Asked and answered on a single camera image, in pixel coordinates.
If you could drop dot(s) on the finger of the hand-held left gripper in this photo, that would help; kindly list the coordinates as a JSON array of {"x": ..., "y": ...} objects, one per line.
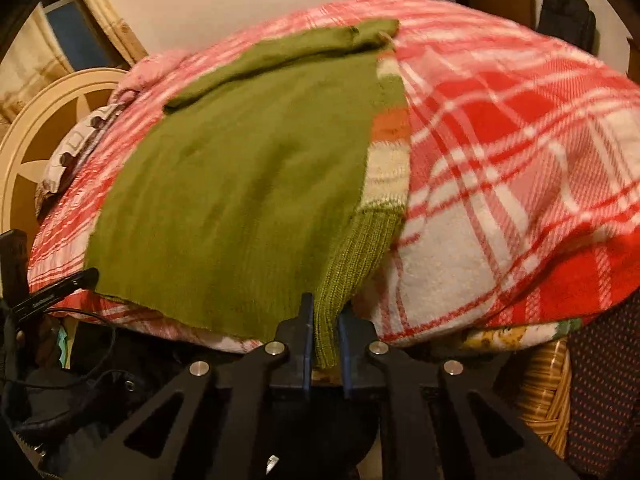
[{"x": 65, "y": 287}]

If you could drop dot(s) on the yellow floral blanket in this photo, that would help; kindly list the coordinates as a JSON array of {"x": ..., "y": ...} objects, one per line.
[{"x": 505, "y": 336}]

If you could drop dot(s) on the red plaid bed sheet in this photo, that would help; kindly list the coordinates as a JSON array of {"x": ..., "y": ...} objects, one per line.
[{"x": 500, "y": 135}]

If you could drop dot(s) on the green striped knit sweater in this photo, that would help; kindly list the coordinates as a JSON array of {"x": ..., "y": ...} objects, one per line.
[{"x": 240, "y": 185}]

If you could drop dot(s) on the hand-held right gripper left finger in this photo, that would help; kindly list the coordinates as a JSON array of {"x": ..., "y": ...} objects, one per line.
[{"x": 305, "y": 340}]

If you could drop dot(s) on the pink pillow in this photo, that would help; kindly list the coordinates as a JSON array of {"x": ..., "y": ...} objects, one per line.
[{"x": 150, "y": 70}]

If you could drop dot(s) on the window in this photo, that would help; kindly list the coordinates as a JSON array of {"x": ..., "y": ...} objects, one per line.
[{"x": 75, "y": 30}]

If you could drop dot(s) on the light teal cloth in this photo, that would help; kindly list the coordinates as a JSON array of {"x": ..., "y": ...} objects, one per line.
[{"x": 66, "y": 347}]

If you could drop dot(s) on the wide beige floral curtain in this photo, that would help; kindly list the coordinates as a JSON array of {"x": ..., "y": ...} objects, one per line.
[{"x": 30, "y": 60}]

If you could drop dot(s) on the white patterned pillow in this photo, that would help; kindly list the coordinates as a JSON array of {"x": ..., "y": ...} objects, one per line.
[{"x": 75, "y": 150}]

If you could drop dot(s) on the black folded stroller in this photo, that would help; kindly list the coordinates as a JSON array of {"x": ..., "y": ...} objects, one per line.
[{"x": 565, "y": 15}]

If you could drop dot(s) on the wicker basket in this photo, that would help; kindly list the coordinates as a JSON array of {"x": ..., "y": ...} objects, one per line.
[{"x": 545, "y": 395}]

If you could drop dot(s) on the narrow beige floral curtain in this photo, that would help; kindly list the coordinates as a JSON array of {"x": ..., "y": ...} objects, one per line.
[{"x": 110, "y": 15}]

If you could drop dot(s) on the cream wooden headboard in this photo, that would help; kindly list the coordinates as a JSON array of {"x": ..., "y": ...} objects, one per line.
[{"x": 30, "y": 125}]

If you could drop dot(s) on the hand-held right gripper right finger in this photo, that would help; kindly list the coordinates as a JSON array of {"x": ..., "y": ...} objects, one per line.
[{"x": 347, "y": 355}]

